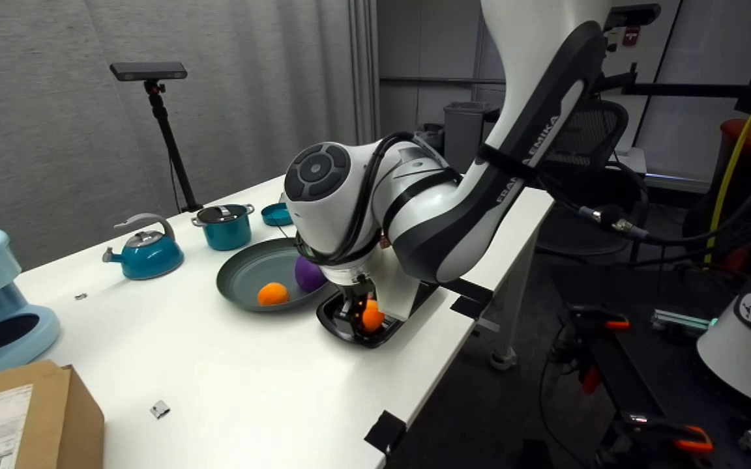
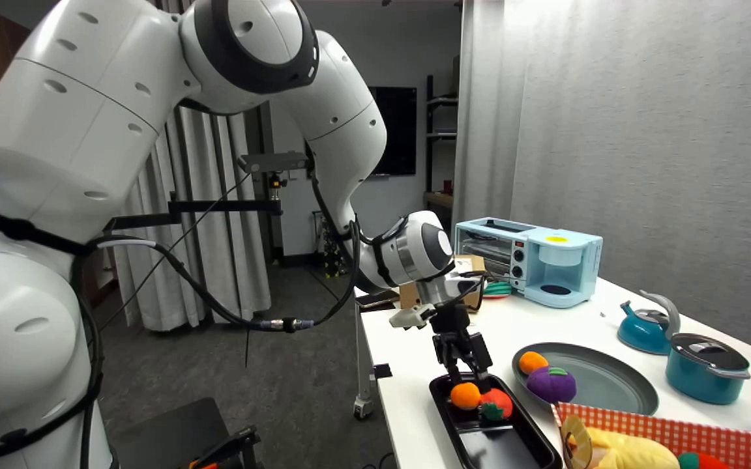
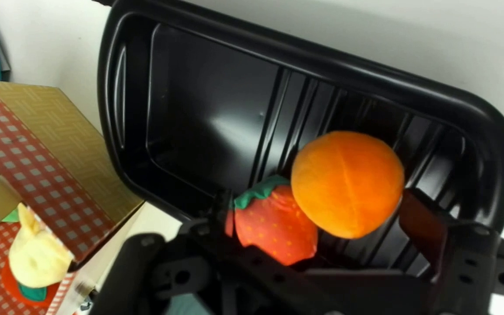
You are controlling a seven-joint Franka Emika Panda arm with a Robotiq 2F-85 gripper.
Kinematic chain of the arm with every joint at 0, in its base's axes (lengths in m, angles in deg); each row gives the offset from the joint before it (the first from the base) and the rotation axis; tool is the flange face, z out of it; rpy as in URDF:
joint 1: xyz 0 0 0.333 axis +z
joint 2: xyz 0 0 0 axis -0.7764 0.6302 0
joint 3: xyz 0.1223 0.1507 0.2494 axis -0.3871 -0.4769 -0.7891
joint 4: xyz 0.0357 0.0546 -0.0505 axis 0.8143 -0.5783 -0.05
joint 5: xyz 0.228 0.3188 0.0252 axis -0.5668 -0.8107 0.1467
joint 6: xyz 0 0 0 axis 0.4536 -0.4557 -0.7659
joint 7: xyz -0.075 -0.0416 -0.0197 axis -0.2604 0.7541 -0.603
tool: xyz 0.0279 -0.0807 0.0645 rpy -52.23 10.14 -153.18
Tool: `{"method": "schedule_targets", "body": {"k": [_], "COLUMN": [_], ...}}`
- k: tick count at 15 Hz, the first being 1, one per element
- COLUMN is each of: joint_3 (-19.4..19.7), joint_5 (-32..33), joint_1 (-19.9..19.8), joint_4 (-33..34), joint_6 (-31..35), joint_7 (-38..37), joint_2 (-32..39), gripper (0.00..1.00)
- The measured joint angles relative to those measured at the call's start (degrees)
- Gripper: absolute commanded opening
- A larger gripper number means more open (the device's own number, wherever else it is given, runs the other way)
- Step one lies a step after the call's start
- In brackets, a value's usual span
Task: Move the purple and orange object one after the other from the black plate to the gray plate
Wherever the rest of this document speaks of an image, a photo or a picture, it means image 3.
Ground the red plush toy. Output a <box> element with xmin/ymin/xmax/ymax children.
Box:
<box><xmin>0</xmin><ymin>263</ymin><xmax>63</xmax><ymax>305</ymax></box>

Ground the orange plush fruit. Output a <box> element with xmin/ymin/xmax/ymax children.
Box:
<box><xmin>289</xmin><ymin>129</ymin><xmax>408</xmax><ymax>241</ymax></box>

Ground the yellow plush corn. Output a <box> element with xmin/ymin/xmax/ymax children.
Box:
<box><xmin>7</xmin><ymin>200</ymin><xmax>77</xmax><ymax>290</ymax></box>

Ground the red checkered cardboard box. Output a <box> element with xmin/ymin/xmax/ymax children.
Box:
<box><xmin>0</xmin><ymin>78</ymin><xmax>147</xmax><ymax>315</ymax></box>

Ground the red plush strawberry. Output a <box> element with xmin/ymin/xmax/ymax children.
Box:
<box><xmin>224</xmin><ymin>172</ymin><xmax>320</xmax><ymax>267</ymax></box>

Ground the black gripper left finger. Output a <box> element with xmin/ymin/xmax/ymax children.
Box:
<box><xmin>207</xmin><ymin>190</ymin><xmax>238</xmax><ymax>235</ymax></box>

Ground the black plastic tray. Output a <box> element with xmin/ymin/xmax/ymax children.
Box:
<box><xmin>96</xmin><ymin>0</ymin><xmax>504</xmax><ymax>276</ymax></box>

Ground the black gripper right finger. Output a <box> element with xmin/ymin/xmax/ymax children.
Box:
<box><xmin>397</xmin><ymin>188</ymin><xmax>459</xmax><ymax>265</ymax></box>

